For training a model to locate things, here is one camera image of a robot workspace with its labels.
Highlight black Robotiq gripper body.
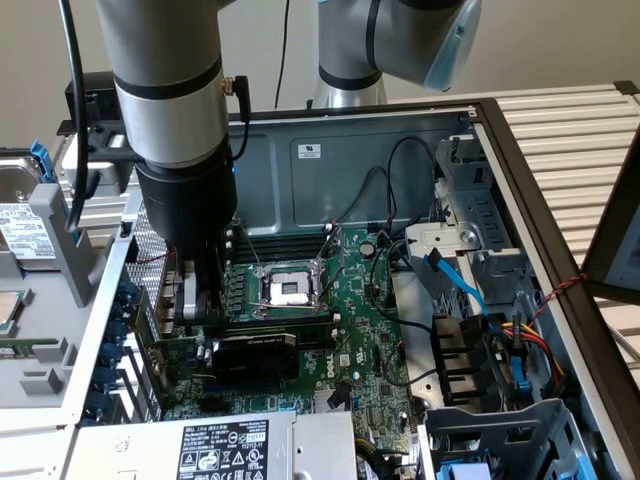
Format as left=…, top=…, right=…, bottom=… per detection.
left=134, top=144, right=239, bottom=301

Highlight green GPU with black cooler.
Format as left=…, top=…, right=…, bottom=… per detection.
left=124, top=287, right=302, bottom=396

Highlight thin metal locking lever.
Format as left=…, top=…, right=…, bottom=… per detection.
left=248, top=298, right=321, bottom=316
left=233, top=213, right=266, bottom=277

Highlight silver CPU socket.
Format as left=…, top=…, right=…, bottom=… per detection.
left=252, top=262, right=326, bottom=319

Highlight blue expansion slot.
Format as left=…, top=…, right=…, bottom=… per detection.
left=212, top=382, right=284, bottom=395

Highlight black plastic box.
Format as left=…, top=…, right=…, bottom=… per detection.
left=64, top=71, right=121, bottom=126

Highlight metal socket cover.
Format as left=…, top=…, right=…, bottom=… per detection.
left=309, top=223, right=347, bottom=274

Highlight grey power supply unit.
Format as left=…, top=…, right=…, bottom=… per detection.
left=64, top=410, right=359, bottom=480

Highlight grey parts rack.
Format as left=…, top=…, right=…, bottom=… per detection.
left=0, top=182, right=126, bottom=416

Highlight open grey PC case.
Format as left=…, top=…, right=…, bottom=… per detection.
left=0, top=97, right=640, bottom=480

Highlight green Dell motherboard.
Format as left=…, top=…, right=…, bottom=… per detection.
left=162, top=225, right=421, bottom=454

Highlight silver hard disk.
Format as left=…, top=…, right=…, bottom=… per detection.
left=0, top=154, right=60, bottom=274

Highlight silver CPU chip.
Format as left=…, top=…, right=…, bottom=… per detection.
left=0, top=288, right=25, bottom=340

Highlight black plastic fan shroud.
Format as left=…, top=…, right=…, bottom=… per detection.
left=429, top=312, right=510, bottom=407

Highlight silver metal drive cage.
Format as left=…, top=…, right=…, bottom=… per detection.
left=403, top=133, right=540, bottom=314

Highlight grey disk bay cage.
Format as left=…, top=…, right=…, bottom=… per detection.
left=418, top=397, right=606, bottom=480

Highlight lilac blue plastic block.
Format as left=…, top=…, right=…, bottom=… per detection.
left=439, top=458, right=494, bottom=480

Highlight blue plastic latch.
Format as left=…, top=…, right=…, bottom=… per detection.
left=512, top=349, right=534, bottom=397

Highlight dark framed panel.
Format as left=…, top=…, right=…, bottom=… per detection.
left=579, top=142, right=640, bottom=301

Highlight wrist camera with black bracket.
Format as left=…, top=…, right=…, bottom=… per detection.
left=62, top=124, right=146, bottom=199

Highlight thick black camera cable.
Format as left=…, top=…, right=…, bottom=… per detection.
left=57, top=0, right=99, bottom=232

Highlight black angled plug cable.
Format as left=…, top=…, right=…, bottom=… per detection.
left=223, top=74, right=252, bottom=162

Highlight blue disk carrier rail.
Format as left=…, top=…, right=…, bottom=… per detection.
left=28, top=138, right=79, bottom=241

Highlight thin black hanging cable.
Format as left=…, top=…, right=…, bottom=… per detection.
left=274, top=0, right=292, bottom=110

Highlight thin black wire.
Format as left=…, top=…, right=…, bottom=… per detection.
left=337, top=165, right=394, bottom=224
left=367, top=238, right=434, bottom=334
left=386, top=135, right=440, bottom=224

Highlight yellow black sleeved power cable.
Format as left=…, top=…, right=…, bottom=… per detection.
left=355, top=433, right=411, bottom=464

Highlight light blue SATA wire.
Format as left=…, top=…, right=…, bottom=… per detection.
left=422, top=246, right=494, bottom=329

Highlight yellow red power wires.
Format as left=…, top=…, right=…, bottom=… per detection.
left=499, top=319, right=569, bottom=389

